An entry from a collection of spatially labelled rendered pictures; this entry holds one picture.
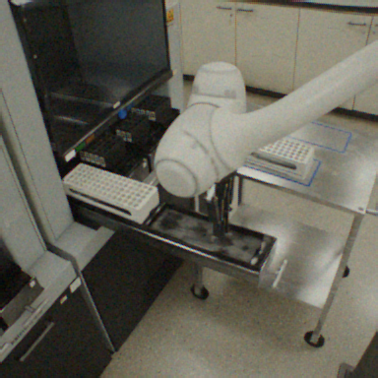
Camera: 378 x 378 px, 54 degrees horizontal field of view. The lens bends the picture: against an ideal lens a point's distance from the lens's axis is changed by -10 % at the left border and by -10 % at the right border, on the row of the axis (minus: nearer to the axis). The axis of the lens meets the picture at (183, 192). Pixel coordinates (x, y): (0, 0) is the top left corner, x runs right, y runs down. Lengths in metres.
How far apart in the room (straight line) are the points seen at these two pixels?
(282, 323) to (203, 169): 1.34
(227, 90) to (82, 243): 0.69
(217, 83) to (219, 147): 0.16
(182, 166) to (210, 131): 0.07
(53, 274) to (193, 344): 0.84
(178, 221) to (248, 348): 0.84
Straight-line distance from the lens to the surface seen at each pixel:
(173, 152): 0.59
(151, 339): 1.82
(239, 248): 1.04
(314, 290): 1.64
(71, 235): 1.24
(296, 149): 1.26
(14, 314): 1.08
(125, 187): 1.17
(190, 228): 1.09
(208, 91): 0.72
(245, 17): 3.27
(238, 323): 1.84
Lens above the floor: 1.59
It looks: 41 degrees down
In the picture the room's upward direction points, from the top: 5 degrees counter-clockwise
